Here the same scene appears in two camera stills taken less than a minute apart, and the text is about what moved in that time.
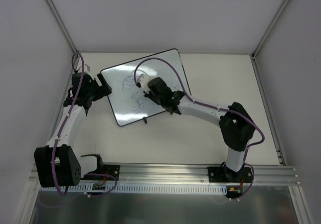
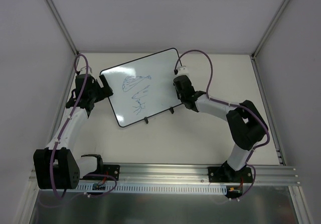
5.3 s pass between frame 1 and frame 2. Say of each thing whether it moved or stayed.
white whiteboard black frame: stayed
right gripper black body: moved
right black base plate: stayed
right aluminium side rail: stayed
